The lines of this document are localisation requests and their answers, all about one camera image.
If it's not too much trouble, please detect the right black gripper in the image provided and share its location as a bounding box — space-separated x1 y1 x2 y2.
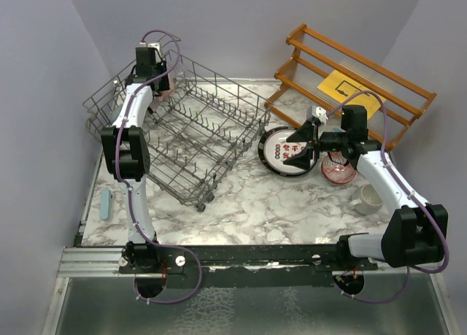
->
284 120 349 170

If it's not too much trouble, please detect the pink cream mug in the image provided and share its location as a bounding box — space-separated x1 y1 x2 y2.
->
150 72 175 112

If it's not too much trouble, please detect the white grey mug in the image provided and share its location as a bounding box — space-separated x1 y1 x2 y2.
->
349 184 383 215

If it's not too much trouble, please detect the clear drinking glass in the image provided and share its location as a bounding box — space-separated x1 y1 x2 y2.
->
171 59 186 81

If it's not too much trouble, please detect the dark grey mug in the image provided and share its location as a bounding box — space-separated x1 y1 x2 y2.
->
109 109 120 123

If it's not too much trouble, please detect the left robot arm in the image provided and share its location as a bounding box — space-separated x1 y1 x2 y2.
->
100 43 170 273

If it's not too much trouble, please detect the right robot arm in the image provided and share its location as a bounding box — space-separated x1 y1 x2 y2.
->
284 105 449 273

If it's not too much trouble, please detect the orange wooden shelf rack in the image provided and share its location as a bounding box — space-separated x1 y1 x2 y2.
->
265 24 437 151

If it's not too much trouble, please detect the black rimmed printed plate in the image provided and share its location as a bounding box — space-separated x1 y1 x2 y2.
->
258 126 317 177

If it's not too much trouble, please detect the red patterned glass bowl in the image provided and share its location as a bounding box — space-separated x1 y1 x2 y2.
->
321 152 357 185

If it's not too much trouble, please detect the black mounting base bar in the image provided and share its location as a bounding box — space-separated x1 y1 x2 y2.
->
118 242 377 289

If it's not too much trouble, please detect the light blue sponge bar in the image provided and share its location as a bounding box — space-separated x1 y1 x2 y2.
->
99 189 114 221

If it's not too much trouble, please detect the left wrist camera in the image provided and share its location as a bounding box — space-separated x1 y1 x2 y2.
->
139 42 161 56

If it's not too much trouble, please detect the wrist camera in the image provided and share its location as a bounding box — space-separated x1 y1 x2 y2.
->
139 42 161 56
306 105 328 127

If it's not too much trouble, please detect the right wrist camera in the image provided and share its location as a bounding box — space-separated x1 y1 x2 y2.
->
306 105 328 127

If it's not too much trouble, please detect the grey wire dish rack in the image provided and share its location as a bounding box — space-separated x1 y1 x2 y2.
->
84 34 270 211

